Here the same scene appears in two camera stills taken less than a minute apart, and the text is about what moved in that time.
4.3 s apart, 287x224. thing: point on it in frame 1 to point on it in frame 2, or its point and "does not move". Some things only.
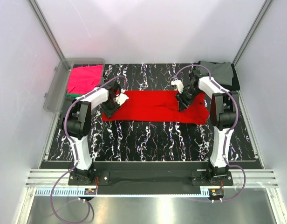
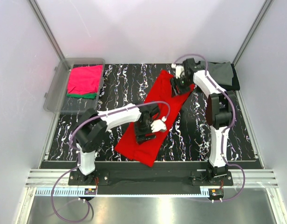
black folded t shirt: [235, 85] does not move
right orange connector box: [215, 193] does not move
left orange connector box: [90, 191] does not move
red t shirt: [160, 107] to [160, 94]
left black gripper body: [110, 107] to [141, 129]
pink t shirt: [82, 80] does not move
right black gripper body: [187, 96] to [181, 83]
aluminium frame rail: [50, 178] does not move
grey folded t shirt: [222, 72] does not move
